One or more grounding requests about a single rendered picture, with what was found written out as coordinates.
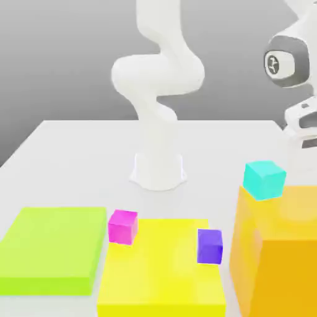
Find small cyan cube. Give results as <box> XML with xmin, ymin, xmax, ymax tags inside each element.
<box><xmin>242</xmin><ymin>160</ymin><xmax>287</xmax><ymax>201</ymax></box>

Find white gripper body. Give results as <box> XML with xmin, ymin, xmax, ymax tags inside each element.
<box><xmin>282</xmin><ymin>126</ymin><xmax>317</xmax><ymax>159</ymax></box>

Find large orange box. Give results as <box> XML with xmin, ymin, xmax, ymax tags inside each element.
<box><xmin>228</xmin><ymin>185</ymin><xmax>317</xmax><ymax>317</ymax></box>

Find large yellow box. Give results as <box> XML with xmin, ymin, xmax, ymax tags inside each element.
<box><xmin>97</xmin><ymin>219</ymin><xmax>227</xmax><ymax>317</ymax></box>

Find small purple cube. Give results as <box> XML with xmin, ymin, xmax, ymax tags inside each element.
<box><xmin>197</xmin><ymin>228</ymin><xmax>224</xmax><ymax>265</ymax></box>

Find small magenta cube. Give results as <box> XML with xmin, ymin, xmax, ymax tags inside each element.
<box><xmin>108</xmin><ymin>209</ymin><xmax>139</xmax><ymax>246</ymax></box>

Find large lime green box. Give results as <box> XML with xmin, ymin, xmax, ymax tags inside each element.
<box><xmin>0</xmin><ymin>207</ymin><xmax>107</xmax><ymax>297</ymax></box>

